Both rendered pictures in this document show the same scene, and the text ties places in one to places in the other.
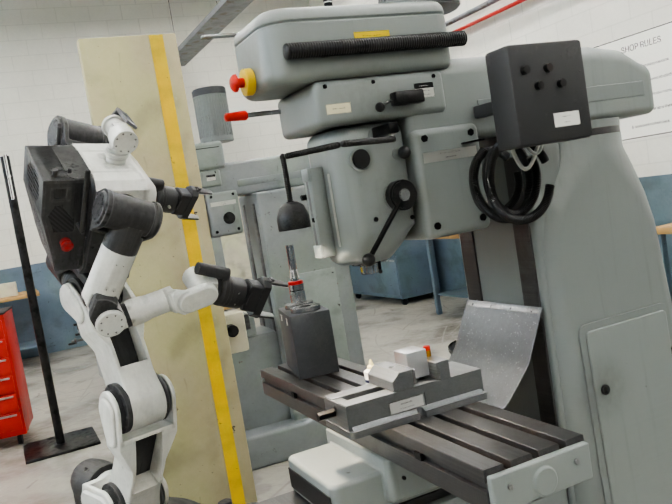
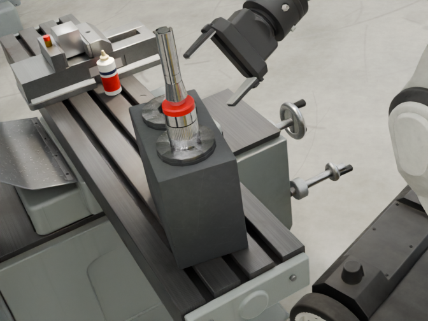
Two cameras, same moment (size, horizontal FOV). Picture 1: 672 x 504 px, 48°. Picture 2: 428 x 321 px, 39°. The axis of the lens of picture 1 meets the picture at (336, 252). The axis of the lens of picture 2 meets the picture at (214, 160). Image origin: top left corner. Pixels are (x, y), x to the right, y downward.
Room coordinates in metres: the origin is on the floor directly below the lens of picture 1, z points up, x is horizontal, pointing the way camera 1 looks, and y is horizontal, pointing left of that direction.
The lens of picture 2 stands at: (3.03, 0.18, 1.69)
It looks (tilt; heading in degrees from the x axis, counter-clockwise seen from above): 38 degrees down; 181
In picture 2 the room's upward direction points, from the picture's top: 9 degrees counter-clockwise
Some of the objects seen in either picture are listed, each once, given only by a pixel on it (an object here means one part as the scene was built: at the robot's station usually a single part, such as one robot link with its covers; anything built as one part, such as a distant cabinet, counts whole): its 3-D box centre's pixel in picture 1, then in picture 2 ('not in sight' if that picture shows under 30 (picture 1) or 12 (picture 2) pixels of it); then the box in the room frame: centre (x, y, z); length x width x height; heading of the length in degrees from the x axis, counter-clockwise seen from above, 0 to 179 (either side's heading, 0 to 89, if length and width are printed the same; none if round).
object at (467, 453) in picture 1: (381, 408); (111, 125); (1.85, -0.05, 0.93); 1.24 x 0.23 x 0.08; 24
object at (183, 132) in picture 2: (297, 293); (181, 124); (2.29, 0.14, 1.20); 0.05 x 0.05 x 0.06
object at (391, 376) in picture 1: (391, 375); (91, 38); (1.66, -0.08, 1.06); 0.12 x 0.06 x 0.04; 23
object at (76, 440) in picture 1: (33, 303); not in sight; (5.33, 2.19, 1.06); 0.50 x 0.50 x 2.11; 24
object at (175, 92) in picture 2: (292, 263); (171, 67); (2.29, 0.14, 1.29); 0.03 x 0.03 x 0.11
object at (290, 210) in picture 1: (292, 215); not in sight; (1.65, 0.08, 1.45); 0.07 x 0.07 x 0.06
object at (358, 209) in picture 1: (360, 194); not in sight; (1.80, -0.08, 1.47); 0.21 x 0.19 x 0.32; 24
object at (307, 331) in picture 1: (307, 336); (186, 172); (2.25, 0.13, 1.07); 0.22 x 0.12 x 0.20; 13
